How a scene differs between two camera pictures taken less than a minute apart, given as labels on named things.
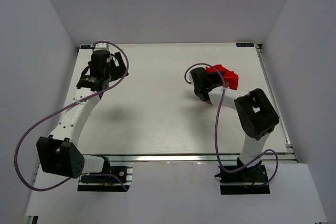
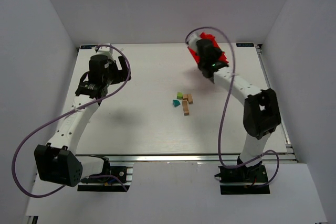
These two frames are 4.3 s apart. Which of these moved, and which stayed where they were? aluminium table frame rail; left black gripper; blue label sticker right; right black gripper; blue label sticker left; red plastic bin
Moved: red plastic bin; right black gripper
Stayed: blue label sticker left; left black gripper; blue label sticker right; aluminium table frame rail
